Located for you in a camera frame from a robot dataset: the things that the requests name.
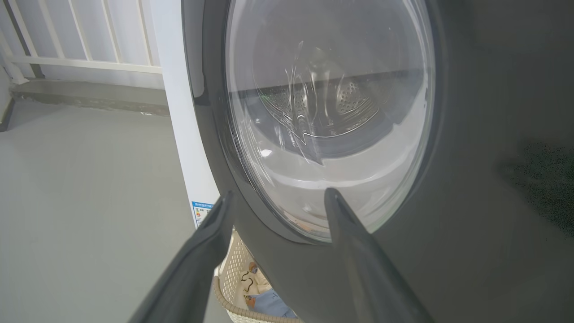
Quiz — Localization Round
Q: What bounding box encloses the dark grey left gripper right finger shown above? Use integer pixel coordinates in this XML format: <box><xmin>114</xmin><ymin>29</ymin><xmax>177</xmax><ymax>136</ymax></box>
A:
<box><xmin>324</xmin><ymin>188</ymin><xmax>434</xmax><ymax>323</ymax></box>

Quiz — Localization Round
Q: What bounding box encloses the cream perforated laundry basket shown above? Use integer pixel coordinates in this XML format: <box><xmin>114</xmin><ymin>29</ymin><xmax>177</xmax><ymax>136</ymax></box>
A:
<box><xmin>213</xmin><ymin>229</ymin><xmax>302</xmax><ymax>323</ymax></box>

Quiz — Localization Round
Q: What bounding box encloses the dark grey washing machine door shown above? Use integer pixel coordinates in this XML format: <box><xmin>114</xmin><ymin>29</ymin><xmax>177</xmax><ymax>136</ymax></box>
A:
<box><xmin>182</xmin><ymin>0</ymin><xmax>574</xmax><ymax>323</ymax></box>

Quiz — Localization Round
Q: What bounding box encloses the white washing machine body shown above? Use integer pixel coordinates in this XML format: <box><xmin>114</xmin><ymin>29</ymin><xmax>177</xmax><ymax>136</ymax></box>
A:
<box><xmin>150</xmin><ymin>0</ymin><xmax>221</xmax><ymax>229</ymax></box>

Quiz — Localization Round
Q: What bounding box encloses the white railing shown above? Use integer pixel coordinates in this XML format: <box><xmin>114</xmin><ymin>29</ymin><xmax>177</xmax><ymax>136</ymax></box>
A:
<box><xmin>0</xmin><ymin>0</ymin><xmax>163</xmax><ymax>86</ymax></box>

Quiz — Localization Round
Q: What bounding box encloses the blue energy label sticker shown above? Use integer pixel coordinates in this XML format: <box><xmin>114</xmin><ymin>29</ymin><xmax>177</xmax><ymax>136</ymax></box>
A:
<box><xmin>191</xmin><ymin>201</ymin><xmax>215</xmax><ymax>228</ymax></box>

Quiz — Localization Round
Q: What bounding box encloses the cream blue orange printed garment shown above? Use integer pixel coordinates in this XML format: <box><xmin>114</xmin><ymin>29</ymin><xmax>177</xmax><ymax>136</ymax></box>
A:
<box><xmin>238</xmin><ymin>262</ymin><xmax>297</xmax><ymax>319</ymax></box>

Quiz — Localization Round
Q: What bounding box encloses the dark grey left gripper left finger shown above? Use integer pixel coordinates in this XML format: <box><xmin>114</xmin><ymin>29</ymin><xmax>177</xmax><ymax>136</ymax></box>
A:
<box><xmin>128</xmin><ymin>191</ymin><xmax>235</xmax><ymax>323</ymax></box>

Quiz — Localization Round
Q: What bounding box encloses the grey concrete kerb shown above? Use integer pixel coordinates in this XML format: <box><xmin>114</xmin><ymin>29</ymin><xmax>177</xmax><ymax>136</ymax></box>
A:
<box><xmin>10</xmin><ymin>79</ymin><xmax>170</xmax><ymax>117</ymax></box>

